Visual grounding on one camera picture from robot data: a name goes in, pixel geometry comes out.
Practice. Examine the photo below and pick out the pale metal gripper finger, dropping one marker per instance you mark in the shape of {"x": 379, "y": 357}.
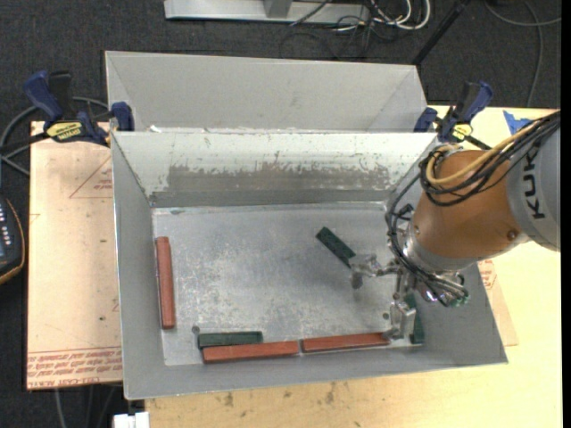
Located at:
{"x": 368, "y": 268}
{"x": 403, "y": 321}

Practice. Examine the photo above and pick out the dark green flat block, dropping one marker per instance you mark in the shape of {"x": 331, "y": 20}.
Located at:
{"x": 418, "y": 328}
{"x": 334, "y": 243}
{"x": 229, "y": 339}

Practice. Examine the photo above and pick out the red-brown flat block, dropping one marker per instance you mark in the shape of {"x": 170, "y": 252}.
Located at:
{"x": 345, "y": 342}
{"x": 165, "y": 283}
{"x": 250, "y": 351}

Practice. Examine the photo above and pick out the grey metal bin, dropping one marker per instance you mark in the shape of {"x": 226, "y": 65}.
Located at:
{"x": 267, "y": 257}

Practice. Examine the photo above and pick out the brown cardboard board, red print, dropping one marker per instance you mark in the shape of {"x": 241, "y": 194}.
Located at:
{"x": 71, "y": 261}

